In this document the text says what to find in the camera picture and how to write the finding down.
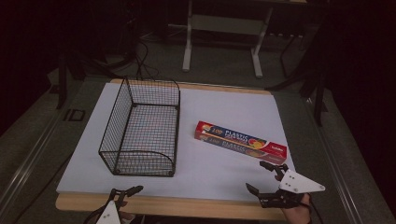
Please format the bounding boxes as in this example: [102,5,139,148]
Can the white metal stand frame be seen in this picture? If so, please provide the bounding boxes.
[181,0,276,79]

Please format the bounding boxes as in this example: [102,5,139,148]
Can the black floor cables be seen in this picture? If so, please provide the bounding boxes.
[104,38,161,80]

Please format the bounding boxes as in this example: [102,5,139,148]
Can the red and blue wrap box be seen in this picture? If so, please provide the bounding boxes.
[193,120,289,166]

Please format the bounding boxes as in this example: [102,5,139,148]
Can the black wire basket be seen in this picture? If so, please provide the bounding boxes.
[98,77,182,178]

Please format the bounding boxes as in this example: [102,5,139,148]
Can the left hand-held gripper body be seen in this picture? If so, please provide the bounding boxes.
[95,188,125,224]

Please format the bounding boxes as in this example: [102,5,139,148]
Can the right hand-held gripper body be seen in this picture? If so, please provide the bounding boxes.
[261,169,327,209]

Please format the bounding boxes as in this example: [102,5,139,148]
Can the white table mat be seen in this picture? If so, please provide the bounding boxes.
[56,82,297,203]

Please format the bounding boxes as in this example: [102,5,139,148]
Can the person's right hand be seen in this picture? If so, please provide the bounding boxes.
[281,192,313,224]

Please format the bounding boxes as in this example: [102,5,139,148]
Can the metal floor rail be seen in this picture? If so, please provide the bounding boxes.
[0,102,78,214]
[304,96,366,224]

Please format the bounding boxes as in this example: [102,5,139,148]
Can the black metal stand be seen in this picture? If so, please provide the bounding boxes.
[265,36,330,128]
[55,50,87,110]

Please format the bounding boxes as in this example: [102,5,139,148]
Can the person's left hand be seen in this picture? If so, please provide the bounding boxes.
[118,201,136,224]

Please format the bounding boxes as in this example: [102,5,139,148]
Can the black floor bracket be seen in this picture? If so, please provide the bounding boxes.
[63,108,86,122]

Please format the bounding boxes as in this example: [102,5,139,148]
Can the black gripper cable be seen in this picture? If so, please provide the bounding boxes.
[307,199,325,224]
[81,208,105,224]

